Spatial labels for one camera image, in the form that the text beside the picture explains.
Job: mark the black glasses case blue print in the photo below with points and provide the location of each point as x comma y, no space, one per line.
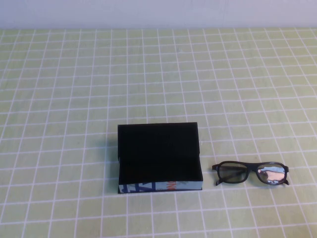
158,153

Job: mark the black framed glasses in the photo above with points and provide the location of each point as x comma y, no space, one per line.
232,173

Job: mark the green white grid tablecloth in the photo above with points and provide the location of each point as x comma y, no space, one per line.
74,99

